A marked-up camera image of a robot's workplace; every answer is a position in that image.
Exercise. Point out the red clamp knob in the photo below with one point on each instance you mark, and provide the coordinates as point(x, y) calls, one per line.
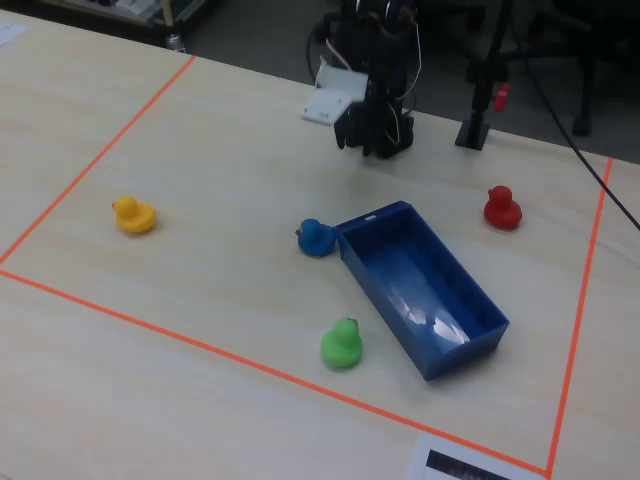
point(501, 97)

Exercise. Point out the storage shelf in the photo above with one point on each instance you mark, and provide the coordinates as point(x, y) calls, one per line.
point(140, 10)

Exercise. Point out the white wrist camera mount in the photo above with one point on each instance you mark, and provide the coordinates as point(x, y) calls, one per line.
point(332, 92)

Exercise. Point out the yellow rubber duck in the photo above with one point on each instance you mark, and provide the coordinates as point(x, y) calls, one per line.
point(134, 217)

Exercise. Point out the orange tape strip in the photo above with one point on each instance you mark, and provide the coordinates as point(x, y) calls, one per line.
point(100, 156)
point(260, 367)
point(580, 315)

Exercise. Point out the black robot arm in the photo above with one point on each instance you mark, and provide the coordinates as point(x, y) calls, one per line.
point(397, 135)

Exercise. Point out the green rubber duck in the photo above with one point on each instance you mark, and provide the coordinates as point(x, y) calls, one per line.
point(342, 347)

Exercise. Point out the blue plastic box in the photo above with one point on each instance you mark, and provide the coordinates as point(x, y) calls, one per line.
point(425, 282)

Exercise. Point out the blue rubber duck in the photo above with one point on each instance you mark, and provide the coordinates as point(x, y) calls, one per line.
point(315, 240)

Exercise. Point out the black camera stand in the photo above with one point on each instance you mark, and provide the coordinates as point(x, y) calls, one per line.
point(480, 105)

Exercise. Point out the red rubber duck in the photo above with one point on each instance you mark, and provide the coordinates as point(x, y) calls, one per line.
point(502, 212)

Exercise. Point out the white paper with black print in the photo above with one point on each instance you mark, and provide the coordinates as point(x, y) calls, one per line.
point(450, 462)

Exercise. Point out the small metal can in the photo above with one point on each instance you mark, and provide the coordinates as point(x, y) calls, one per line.
point(175, 42)

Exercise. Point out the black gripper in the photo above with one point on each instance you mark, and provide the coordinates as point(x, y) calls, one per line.
point(361, 121)

